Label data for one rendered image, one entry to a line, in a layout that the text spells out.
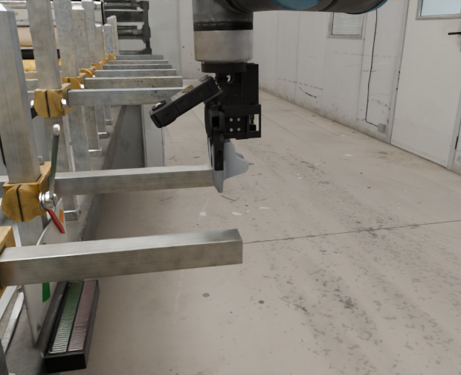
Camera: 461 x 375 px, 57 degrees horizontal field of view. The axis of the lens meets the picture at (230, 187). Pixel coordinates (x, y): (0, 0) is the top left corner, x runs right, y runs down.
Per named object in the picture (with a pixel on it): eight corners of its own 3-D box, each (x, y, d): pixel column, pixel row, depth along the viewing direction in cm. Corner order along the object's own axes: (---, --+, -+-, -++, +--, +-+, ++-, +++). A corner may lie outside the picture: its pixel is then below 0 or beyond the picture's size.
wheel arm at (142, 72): (175, 78, 139) (175, 67, 138) (176, 79, 136) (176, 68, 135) (13, 81, 131) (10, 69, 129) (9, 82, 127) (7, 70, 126)
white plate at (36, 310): (71, 248, 77) (63, 197, 74) (38, 345, 53) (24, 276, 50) (68, 248, 77) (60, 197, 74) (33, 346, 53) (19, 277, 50)
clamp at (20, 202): (59, 189, 72) (55, 160, 71) (42, 221, 60) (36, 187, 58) (24, 190, 71) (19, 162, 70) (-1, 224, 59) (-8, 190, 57)
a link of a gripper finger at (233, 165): (250, 196, 70) (250, 141, 67) (216, 199, 70) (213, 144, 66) (247, 189, 73) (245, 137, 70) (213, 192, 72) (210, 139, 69)
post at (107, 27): (119, 117, 233) (111, 24, 217) (119, 118, 230) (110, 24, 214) (112, 117, 233) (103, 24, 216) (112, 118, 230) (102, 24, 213)
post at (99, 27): (113, 140, 188) (102, 23, 171) (112, 141, 184) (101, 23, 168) (105, 140, 187) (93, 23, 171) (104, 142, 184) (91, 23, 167)
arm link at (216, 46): (196, 30, 59) (189, 31, 68) (198, 67, 61) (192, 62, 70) (259, 29, 60) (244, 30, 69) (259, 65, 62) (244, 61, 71)
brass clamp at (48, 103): (77, 106, 92) (74, 82, 90) (67, 117, 80) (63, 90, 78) (47, 107, 91) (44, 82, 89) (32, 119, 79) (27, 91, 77)
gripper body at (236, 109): (261, 142, 67) (262, 62, 63) (207, 146, 66) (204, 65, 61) (250, 132, 74) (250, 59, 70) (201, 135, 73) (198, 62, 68)
